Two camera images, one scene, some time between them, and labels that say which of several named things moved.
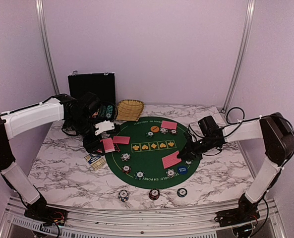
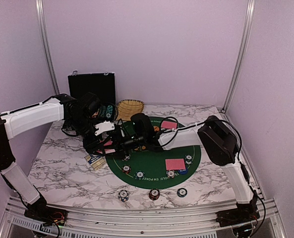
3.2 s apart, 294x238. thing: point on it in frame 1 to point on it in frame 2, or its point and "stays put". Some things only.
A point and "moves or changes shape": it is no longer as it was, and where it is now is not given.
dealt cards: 169,125 stays put
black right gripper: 191,153 to 117,138
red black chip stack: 154,194 stays put
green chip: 189,161 stays put
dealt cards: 171,159 moves or changes shape
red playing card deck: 108,145 stays put
